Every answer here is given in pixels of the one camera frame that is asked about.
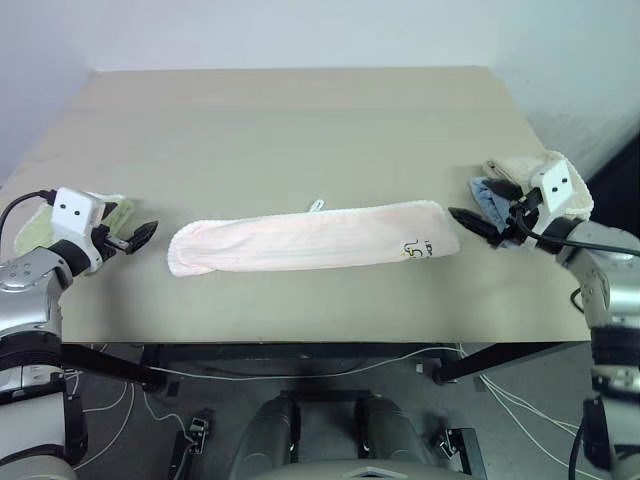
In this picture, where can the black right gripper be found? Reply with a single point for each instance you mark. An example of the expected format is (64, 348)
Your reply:
(517, 220)

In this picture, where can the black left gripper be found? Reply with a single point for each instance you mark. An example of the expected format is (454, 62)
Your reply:
(102, 245)

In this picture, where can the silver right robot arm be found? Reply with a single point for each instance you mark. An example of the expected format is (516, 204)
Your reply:
(612, 300)

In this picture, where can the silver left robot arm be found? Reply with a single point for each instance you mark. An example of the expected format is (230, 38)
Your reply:
(30, 300)

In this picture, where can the light blue towel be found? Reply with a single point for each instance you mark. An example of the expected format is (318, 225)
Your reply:
(487, 202)

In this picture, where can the cream terry towel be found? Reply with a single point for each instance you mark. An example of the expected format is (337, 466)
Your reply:
(515, 167)

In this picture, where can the light green towel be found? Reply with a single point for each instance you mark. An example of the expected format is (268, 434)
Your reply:
(35, 232)

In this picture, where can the pink terry towel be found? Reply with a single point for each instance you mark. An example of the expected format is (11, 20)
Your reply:
(300, 242)

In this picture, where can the dark grey right robot leg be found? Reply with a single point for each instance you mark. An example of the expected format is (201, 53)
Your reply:
(395, 435)

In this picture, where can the dark grey robot leg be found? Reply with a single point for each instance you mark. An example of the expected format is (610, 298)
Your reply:
(395, 435)
(265, 435)

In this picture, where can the dark grey left robot leg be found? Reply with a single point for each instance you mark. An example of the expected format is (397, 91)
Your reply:
(265, 435)

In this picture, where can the grey robot torso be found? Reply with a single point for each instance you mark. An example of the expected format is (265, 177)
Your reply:
(370, 472)

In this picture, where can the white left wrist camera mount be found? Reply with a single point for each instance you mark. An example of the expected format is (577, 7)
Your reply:
(72, 212)

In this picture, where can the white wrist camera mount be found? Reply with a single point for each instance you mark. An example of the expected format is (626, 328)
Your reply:
(555, 187)
(72, 212)

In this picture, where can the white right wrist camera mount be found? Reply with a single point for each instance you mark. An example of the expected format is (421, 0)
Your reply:
(555, 187)

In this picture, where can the black table frame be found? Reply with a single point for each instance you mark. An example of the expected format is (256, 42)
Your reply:
(300, 351)

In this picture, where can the black floor bracket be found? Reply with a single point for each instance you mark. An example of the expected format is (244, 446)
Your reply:
(462, 447)
(192, 435)

